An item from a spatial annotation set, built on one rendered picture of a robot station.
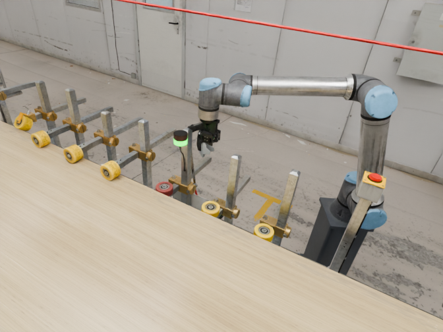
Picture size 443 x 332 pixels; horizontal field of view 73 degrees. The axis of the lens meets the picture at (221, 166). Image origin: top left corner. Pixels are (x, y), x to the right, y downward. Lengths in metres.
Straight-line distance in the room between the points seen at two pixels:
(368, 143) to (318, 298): 0.69
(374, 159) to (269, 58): 2.65
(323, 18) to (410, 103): 1.26
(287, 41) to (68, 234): 3.17
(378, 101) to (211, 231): 0.83
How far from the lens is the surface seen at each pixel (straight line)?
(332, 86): 1.43
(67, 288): 1.11
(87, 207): 1.36
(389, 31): 3.56
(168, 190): 1.38
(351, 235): 1.26
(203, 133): 1.34
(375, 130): 1.41
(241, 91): 1.25
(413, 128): 3.76
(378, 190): 1.11
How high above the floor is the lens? 1.77
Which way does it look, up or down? 34 degrees down
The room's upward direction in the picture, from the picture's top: 5 degrees clockwise
